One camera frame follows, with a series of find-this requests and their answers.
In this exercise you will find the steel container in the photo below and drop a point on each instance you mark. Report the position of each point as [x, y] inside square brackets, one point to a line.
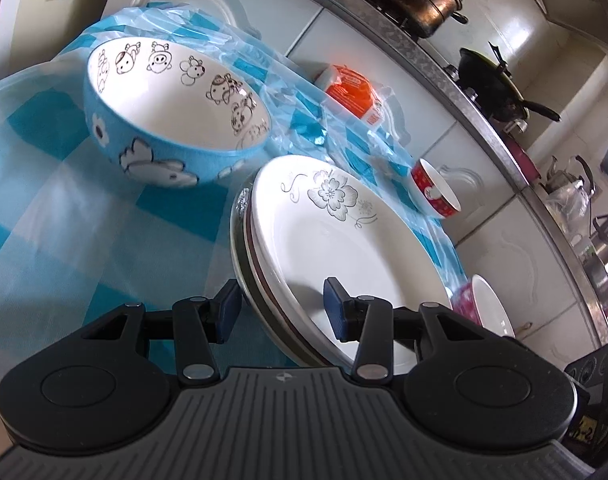
[606, 245]

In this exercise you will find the red patterned bowl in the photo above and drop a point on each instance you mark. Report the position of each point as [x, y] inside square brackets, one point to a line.
[426, 192]

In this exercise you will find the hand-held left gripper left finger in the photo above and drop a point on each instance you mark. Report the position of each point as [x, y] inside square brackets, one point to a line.
[226, 310]

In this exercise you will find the clear plastic bag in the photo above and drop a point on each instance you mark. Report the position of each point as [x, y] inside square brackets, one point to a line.
[566, 205]

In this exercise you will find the black gas stove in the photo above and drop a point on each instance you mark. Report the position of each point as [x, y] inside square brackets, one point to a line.
[409, 25]

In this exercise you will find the white cabinet door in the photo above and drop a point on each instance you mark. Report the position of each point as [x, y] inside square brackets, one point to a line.
[534, 285]
[264, 5]
[409, 80]
[484, 200]

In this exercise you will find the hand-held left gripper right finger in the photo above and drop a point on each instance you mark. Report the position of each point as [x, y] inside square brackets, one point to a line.
[336, 310]

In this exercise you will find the blue cartoon bowl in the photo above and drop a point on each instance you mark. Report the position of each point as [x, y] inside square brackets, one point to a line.
[149, 160]

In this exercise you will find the orange tissue packet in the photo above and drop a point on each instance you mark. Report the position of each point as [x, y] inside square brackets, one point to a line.
[349, 90]

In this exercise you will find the blue white checked plastic tablecloth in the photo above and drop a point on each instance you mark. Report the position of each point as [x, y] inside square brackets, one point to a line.
[59, 210]

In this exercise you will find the red pot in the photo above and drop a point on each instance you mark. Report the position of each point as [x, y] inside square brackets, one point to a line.
[526, 160]

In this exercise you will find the black wok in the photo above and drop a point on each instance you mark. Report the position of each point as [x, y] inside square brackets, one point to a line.
[484, 75]

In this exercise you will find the white plate grey flower print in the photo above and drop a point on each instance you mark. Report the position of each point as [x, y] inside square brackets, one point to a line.
[344, 240]

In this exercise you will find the steel kettle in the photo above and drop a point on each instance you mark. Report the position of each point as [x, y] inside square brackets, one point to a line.
[564, 177]

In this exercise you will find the pink dotted bowl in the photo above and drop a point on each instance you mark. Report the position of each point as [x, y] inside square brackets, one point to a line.
[489, 305]

